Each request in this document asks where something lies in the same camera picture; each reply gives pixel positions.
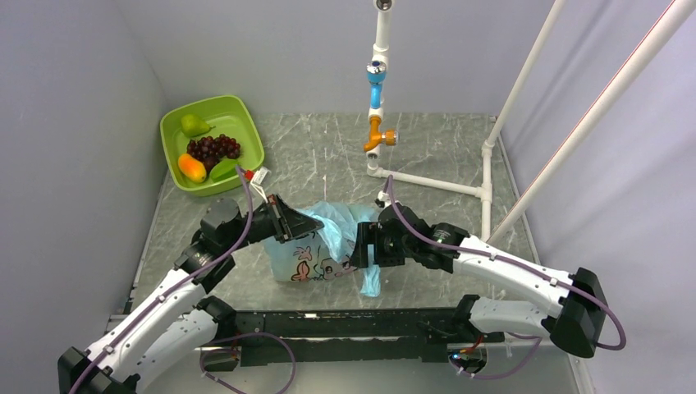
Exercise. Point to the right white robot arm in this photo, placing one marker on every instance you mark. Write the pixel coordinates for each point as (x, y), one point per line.
(569, 309)

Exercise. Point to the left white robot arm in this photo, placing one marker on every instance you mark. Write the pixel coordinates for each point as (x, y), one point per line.
(180, 314)

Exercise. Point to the green fake fruit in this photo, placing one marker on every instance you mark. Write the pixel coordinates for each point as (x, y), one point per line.
(223, 170)

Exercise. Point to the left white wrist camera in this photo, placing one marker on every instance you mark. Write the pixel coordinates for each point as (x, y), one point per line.
(255, 179)

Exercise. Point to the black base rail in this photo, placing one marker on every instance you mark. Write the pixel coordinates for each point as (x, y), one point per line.
(428, 335)

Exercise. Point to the white pvc pipe frame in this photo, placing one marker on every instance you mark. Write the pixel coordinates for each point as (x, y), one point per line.
(454, 63)

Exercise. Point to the dark red fake grapes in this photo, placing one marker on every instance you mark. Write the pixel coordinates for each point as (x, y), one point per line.
(210, 150)

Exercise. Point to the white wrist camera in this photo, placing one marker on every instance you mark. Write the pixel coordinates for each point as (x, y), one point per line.
(255, 179)
(383, 199)

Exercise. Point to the blue printed plastic bag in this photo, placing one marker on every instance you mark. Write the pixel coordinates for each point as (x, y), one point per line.
(322, 255)

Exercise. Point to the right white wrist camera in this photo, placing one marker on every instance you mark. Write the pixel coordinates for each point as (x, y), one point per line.
(383, 199)

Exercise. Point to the green plastic tray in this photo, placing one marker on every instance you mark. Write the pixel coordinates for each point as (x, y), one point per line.
(229, 116)

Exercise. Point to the orange fake mango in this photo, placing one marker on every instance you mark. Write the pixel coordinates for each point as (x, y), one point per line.
(192, 168)

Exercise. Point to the green fake pear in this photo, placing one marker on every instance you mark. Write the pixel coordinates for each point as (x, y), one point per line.
(193, 125)

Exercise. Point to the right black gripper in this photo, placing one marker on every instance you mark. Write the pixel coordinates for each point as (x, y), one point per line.
(372, 232)

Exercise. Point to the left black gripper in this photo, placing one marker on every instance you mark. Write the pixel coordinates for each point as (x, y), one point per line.
(298, 223)

